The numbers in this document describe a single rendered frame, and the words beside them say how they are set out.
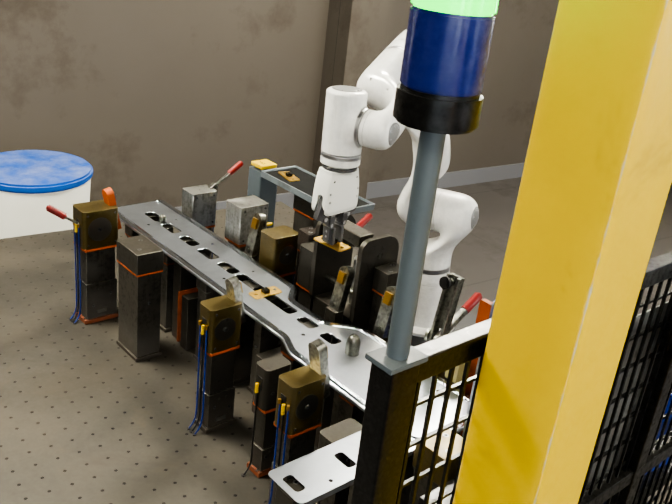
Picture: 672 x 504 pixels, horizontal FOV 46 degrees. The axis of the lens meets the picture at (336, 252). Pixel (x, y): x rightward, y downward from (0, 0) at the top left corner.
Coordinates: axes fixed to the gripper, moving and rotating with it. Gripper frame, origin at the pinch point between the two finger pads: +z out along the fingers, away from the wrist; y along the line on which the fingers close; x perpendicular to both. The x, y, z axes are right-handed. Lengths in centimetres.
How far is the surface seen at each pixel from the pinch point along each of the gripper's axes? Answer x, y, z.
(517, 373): 77, 56, -25
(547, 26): -216, -457, 7
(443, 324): 21.6, -15.7, 18.1
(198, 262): -51, -3, 28
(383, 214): -217, -287, 128
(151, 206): -92, -16, 27
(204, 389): -22, 17, 45
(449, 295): 20.5, -17.8, 11.9
